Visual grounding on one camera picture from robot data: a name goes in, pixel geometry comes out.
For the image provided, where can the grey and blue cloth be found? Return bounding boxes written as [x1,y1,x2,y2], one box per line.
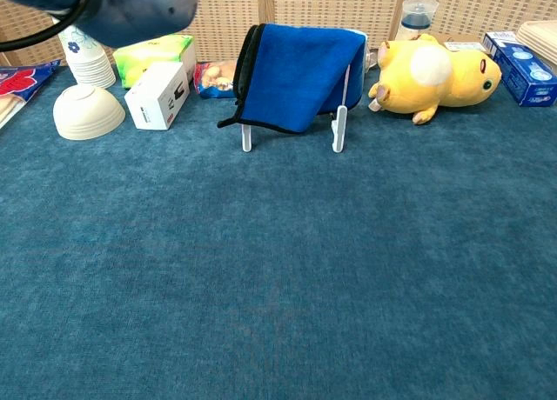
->
[217,23,366,136]

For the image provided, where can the blue table cloth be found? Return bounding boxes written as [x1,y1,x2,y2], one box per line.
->
[0,59,557,400]

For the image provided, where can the blue biscuit bag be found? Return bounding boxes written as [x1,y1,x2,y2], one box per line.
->
[193,58,239,100]

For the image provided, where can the white cardboard box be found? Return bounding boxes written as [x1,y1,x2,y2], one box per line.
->
[124,61,191,131]

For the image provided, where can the yellow plush toy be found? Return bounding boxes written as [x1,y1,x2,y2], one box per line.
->
[367,33,503,126]

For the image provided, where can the green tissue box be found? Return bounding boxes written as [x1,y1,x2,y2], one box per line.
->
[112,33,197,90]

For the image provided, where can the woven folding screen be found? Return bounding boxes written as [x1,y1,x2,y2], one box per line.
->
[0,0,557,66]

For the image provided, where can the upturned beige bowl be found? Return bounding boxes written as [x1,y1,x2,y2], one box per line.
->
[52,84,126,141]

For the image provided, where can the jar with clear lid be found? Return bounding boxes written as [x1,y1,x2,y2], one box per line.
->
[399,0,440,43]

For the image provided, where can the stack of paper cups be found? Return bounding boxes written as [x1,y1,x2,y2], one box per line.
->
[56,23,117,90]

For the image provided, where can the brown cardboard box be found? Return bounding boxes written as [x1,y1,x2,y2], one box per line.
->
[430,32,488,53]

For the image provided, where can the blue and white box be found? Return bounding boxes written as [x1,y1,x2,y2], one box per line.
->
[482,30,557,108]

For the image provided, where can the rubber gloves package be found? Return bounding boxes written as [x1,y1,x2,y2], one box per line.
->
[0,59,61,130]

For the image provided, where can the beige lidded food container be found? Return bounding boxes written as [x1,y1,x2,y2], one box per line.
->
[516,20,557,66]

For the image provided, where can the metal wire stand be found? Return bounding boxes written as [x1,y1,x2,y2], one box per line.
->
[240,64,352,154]

